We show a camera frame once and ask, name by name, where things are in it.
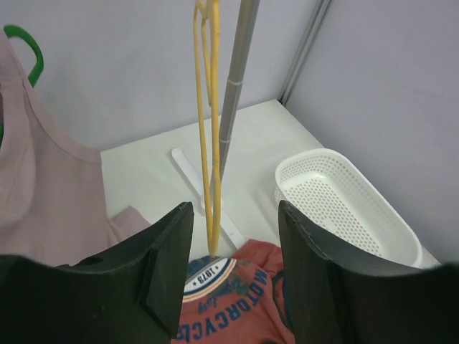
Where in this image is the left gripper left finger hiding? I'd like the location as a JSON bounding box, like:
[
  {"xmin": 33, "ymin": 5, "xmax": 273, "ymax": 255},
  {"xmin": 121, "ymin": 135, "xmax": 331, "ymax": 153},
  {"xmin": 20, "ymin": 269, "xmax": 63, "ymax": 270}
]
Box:
[{"xmin": 1, "ymin": 202, "xmax": 194, "ymax": 343}]

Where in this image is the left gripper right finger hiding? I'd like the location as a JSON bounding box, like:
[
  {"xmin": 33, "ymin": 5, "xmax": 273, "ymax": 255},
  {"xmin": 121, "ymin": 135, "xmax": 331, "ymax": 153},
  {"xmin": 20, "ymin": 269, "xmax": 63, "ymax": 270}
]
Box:
[{"xmin": 278, "ymin": 201, "xmax": 458, "ymax": 343}]

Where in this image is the red tank top blue trim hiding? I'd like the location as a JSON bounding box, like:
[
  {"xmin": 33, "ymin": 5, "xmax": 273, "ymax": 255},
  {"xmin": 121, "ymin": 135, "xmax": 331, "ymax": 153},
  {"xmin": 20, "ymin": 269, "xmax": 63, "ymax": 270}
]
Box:
[{"xmin": 172, "ymin": 239, "xmax": 295, "ymax": 343}]

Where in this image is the yellow hanger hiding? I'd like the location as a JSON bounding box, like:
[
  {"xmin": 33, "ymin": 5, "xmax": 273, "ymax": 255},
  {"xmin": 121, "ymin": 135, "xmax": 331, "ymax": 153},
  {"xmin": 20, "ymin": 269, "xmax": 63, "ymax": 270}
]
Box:
[{"xmin": 192, "ymin": 0, "xmax": 223, "ymax": 258}]

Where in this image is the pink tank top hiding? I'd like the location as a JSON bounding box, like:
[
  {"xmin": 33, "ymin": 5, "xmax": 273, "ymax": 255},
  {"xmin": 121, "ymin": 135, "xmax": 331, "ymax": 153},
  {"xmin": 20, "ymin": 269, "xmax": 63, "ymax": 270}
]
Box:
[{"xmin": 1, "ymin": 36, "xmax": 148, "ymax": 266}]

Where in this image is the green hanger under pink top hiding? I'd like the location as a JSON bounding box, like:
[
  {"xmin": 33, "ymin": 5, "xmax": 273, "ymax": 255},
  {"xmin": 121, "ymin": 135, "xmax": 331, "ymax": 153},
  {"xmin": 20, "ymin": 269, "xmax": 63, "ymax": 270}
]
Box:
[{"xmin": 0, "ymin": 24, "xmax": 45, "ymax": 148}]

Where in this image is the white perforated plastic basket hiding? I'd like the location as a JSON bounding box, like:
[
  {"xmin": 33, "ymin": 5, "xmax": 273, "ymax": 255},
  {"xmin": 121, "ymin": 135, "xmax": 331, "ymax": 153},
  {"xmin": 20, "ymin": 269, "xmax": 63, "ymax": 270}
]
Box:
[{"xmin": 275, "ymin": 148, "xmax": 423, "ymax": 267}]

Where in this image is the silver clothes rack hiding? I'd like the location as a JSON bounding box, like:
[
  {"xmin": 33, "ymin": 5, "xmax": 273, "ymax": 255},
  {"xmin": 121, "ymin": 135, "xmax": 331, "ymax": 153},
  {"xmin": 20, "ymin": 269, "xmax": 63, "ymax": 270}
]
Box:
[{"xmin": 171, "ymin": 1, "xmax": 260, "ymax": 255}]

